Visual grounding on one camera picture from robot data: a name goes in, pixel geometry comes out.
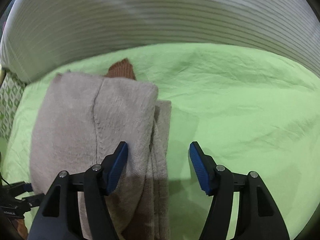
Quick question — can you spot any striped white green duvet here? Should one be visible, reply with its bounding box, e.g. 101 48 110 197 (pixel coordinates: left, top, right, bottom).
1 0 319 82

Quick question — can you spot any beige knit sweater brown trim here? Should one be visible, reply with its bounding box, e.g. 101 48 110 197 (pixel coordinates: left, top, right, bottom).
30 59 171 239

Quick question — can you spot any person's left hand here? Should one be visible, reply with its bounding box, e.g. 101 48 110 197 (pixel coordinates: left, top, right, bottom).
12 219 28 239

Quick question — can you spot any green bed sheet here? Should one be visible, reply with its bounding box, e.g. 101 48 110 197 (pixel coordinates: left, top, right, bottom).
1 43 319 239

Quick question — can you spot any green white patterned pillow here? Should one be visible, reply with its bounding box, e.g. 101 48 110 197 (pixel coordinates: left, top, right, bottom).
1 71 26 141

